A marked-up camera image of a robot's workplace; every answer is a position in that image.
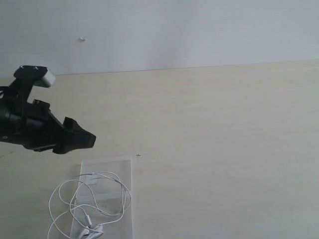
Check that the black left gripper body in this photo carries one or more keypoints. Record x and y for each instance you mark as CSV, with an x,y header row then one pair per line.
x,y
31,125

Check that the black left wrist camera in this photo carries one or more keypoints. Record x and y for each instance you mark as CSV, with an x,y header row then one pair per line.
x,y
28,76

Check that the clear plastic storage box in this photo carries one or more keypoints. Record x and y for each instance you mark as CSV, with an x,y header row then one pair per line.
x,y
104,193

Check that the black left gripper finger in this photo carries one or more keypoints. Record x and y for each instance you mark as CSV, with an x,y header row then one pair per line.
x,y
71,136

